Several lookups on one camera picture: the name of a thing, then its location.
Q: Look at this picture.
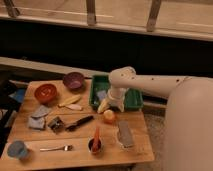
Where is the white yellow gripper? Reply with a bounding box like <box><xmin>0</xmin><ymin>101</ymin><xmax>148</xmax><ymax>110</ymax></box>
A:
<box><xmin>97</xmin><ymin>97</ymin><xmax>124</xmax><ymax>113</ymax></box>

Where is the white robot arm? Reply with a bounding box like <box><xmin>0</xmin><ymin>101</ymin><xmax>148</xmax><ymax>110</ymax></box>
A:
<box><xmin>98</xmin><ymin>66</ymin><xmax>213</xmax><ymax>171</ymax></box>

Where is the dark cup with utensils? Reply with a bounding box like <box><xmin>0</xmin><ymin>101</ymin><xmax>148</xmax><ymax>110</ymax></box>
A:
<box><xmin>88</xmin><ymin>138</ymin><xmax>102</xmax><ymax>155</ymax></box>

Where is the blue plastic cup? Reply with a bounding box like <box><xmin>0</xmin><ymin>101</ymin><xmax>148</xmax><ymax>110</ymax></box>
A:
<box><xmin>7</xmin><ymin>140</ymin><xmax>29</xmax><ymax>159</ymax></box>

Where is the green plastic tray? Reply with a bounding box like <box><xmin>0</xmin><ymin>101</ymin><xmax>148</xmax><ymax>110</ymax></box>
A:
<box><xmin>89</xmin><ymin>75</ymin><xmax>143</xmax><ymax>111</ymax></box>

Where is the grey sponge in clear container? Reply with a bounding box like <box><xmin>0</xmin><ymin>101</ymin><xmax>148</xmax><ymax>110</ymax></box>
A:
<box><xmin>117</xmin><ymin>120</ymin><xmax>134</xmax><ymax>148</ymax></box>

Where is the cream wooden spoon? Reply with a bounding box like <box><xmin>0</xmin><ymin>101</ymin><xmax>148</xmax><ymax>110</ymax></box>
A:
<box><xmin>65</xmin><ymin>104</ymin><xmax>83</xmax><ymax>111</ymax></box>

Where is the purple bowl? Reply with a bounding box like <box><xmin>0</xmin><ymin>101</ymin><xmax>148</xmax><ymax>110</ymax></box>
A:
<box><xmin>63</xmin><ymin>72</ymin><xmax>85</xmax><ymax>90</ymax></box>

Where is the orange red utensil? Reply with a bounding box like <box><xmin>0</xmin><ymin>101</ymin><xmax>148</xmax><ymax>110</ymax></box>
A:
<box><xmin>92</xmin><ymin>126</ymin><xmax>100</xmax><ymax>152</ymax></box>

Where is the small dark brown box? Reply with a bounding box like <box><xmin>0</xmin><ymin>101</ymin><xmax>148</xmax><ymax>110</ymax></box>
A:
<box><xmin>48</xmin><ymin>117</ymin><xmax>64</xmax><ymax>133</ymax></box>

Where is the wooden table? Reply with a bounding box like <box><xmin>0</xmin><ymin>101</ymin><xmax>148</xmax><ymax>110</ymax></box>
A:
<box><xmin>0</xmin><ymin>80</ymin><xmax>154</xmax><ymax>171</ymax></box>

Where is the metal fork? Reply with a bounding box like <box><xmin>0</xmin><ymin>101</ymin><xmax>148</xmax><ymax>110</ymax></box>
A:
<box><xmin>40</xmin><ymin>145</ymin><xmax>73</xmax><ymax>152</ymax></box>

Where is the red orange bowl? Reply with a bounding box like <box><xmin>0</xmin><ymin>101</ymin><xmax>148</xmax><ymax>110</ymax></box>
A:
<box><xmin>34</xmin><ymin>84</ymin><xmax>57</xmax><ymax>104</ymax></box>

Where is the blue grey cloth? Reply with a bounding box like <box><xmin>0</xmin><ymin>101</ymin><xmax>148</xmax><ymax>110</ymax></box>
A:
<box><xmin>28</xmin><ymin>105</ymin><xmax>51</xmax><ymax>130</ymax></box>

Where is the black handled tool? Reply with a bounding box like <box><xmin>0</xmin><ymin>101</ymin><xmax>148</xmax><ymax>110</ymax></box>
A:
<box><xmin>65</xmin><ymin>115</ymin><xmax>94</xmax><ymax>131</ymax></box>

